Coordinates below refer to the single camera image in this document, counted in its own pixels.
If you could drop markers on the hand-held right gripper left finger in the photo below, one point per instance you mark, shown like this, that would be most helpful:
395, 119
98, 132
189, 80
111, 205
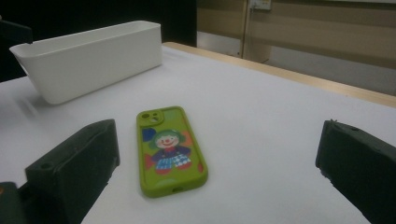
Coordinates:
71, 168

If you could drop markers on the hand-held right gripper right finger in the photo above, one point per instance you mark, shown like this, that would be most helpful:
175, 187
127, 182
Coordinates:
361, 161

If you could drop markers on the green clown phone case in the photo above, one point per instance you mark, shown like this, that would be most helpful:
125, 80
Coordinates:
171, 149

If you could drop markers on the white plastic storage bin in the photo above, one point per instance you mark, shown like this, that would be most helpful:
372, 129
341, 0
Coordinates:
93, 68

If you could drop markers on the white table mat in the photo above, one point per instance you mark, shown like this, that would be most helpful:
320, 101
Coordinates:
249, 124

